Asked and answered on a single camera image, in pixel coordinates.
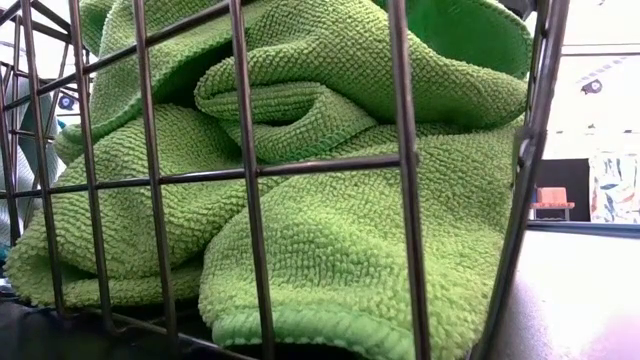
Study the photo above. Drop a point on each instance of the light blue microfiber towel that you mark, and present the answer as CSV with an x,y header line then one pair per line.
x,y
30,165

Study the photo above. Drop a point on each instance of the black aluminium table frame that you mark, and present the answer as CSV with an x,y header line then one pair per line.
x,y
585,229

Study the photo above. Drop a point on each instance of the orange chair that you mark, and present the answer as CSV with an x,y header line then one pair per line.
x,y
552,196

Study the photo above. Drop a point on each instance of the white patterned hanging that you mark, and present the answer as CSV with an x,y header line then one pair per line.
x,y
615,190

